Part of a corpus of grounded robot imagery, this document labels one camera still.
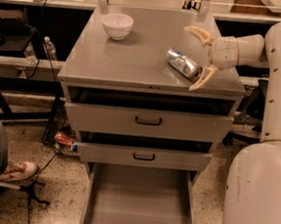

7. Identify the white and red sneaker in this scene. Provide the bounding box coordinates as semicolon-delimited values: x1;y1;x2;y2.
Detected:
0;161;38;182

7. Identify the white ceramic bowl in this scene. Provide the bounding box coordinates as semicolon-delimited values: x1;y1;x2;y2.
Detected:
101;13;134;40

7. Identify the black office chair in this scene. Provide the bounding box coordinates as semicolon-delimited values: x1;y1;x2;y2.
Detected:
221;75;269;150

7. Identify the clear water bottle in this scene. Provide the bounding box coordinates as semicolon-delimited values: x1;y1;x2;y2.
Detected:
44;36;58;62
23;42;38;66

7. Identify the grey metal drawer cabinet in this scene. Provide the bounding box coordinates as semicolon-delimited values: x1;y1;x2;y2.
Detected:
50;0;253;179

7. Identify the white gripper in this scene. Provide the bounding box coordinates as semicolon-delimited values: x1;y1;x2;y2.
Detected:
184;25;239;91

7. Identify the black chair base left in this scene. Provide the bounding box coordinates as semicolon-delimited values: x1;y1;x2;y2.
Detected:
0;181;50;206

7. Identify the black power cable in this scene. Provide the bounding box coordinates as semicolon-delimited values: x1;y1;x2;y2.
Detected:
6;0;72;224

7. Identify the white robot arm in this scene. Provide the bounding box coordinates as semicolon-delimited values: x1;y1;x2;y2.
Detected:
185;22;281;224

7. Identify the bottom grey drawer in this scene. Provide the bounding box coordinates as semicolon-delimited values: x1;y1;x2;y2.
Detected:
79;163;195;224

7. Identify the middle grey drawer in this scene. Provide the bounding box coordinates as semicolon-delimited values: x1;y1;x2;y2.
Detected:
76;132;212;171

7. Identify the silver redbull can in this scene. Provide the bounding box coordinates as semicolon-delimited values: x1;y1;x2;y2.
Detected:
165;48;202;81

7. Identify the top grey drawer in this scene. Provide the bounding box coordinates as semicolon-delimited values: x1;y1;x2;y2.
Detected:
66;88;232;143

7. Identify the orange plastic bottle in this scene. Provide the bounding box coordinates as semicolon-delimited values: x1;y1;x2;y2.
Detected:
55;131;77;152

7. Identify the grey drawer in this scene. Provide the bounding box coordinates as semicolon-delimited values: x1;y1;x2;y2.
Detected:
76;132;212;171
79;163;195;224
66;88;232;143

